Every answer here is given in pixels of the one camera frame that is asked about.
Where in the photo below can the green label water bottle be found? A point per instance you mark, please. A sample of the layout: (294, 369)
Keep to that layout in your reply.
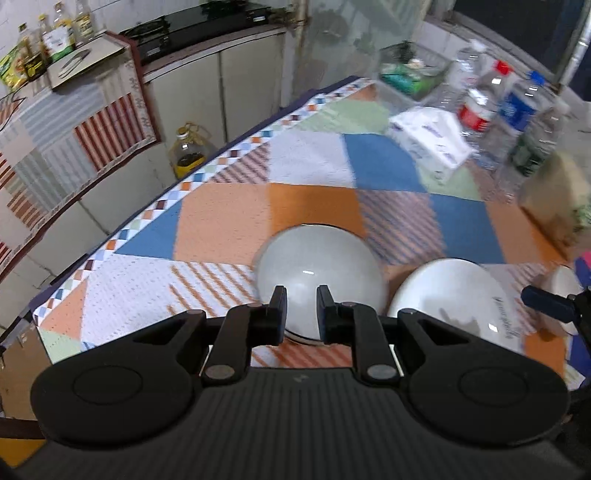
(535, 145)

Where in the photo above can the green plastic basket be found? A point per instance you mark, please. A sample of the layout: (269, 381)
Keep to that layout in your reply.
(411, 71)

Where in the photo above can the yellow condiment bottle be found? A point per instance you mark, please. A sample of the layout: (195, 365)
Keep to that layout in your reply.
(44, 37)

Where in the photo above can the grey cutting board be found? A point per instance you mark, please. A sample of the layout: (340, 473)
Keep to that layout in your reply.
(87, 62)

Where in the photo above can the clear water bottle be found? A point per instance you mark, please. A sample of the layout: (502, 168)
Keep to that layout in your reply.
(461, 76)

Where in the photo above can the white and green packet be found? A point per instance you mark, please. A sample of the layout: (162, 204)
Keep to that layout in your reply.
(61, 44)

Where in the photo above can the white bowl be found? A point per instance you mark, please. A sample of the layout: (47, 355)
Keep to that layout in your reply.
(561, 282)
(318, 263)

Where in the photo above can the clear condiment bottle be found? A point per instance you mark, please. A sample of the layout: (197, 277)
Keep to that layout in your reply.
(58, 14)

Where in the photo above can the large yellow oil jug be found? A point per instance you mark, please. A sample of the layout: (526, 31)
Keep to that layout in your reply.
(187, 154)

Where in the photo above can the red label water bottle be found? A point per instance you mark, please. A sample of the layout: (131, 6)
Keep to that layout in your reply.
(482, 106)

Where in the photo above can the white tissue box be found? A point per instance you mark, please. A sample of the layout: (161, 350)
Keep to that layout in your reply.
(431, 138)

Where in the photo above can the white vertical pipe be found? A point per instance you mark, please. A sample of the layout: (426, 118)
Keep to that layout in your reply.
(301, 46)

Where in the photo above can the patchwork tablecloth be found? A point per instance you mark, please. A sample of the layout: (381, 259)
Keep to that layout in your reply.
(221, 230)

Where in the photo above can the black gas stove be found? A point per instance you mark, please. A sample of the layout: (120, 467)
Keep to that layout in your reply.
(184, 25)

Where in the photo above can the green seasoning packet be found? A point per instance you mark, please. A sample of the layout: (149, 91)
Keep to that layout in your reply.
(11, 71)

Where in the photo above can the clear bag of rice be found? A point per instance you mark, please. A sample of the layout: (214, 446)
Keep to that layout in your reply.
(554, 203)

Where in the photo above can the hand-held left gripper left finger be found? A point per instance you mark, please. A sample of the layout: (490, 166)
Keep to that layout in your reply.
(278, 316)

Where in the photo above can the white kitchen cabinet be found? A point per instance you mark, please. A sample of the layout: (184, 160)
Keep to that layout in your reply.
(249, 87)

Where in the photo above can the dark capped condiment bottle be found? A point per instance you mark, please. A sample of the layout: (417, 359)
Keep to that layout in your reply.
(25, 44)

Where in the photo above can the window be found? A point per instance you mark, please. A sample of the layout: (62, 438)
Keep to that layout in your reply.
(508, 23)

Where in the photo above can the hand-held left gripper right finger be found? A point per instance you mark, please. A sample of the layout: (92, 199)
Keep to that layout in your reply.
(324, 318)

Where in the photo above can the yellow oil bottle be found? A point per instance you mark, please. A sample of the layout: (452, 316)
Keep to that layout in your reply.
(83, 23)

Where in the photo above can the blue label water bottle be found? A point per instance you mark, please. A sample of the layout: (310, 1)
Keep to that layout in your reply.
(521, 108)

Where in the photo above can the white plate with sun print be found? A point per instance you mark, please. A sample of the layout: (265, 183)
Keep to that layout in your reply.
(443, 286)

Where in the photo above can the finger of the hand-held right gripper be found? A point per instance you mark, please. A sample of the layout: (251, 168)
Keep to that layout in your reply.
(549, 302)

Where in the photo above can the striped patchwork counter cloth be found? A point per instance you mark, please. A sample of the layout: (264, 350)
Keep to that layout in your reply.
(69, 138)

